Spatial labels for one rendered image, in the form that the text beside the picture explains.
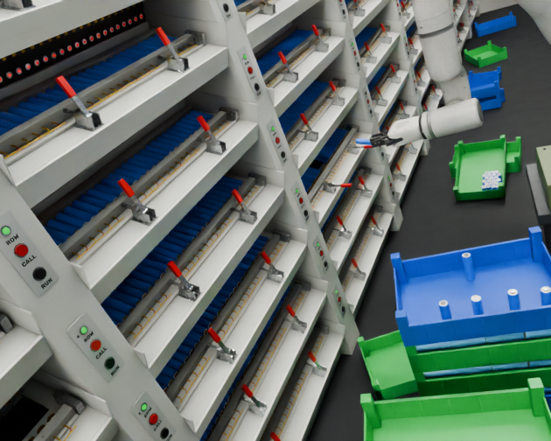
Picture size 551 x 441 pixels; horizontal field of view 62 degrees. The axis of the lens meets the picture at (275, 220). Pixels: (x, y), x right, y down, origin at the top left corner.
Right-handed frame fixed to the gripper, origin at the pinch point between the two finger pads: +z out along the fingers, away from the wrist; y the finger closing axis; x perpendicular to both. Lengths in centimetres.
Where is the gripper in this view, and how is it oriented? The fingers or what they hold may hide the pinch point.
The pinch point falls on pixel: (378, 139)
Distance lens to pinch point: 155.0
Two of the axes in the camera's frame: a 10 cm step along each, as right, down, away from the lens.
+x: 4.5, 8.0, 4.0
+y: -4.2, 5.8, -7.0
